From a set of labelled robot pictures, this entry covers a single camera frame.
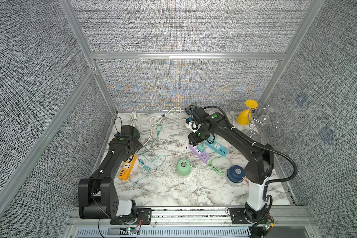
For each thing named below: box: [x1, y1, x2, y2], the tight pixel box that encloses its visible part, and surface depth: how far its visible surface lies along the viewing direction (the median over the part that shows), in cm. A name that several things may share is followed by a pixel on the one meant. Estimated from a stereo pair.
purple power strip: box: [188, 143, 210, 163], surface depth 95 cm
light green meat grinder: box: [175, 158, 196, 179], surface depth 82 cm
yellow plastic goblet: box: [237, 99, 259, 126], surface depth 92 cm
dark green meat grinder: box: [126, 124, 141, 140], surface depth 71 cm
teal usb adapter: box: [197, 143, 205, 153], surface depth 94 cm
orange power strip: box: [118, 154, 137, 181], surface depth 88 cm
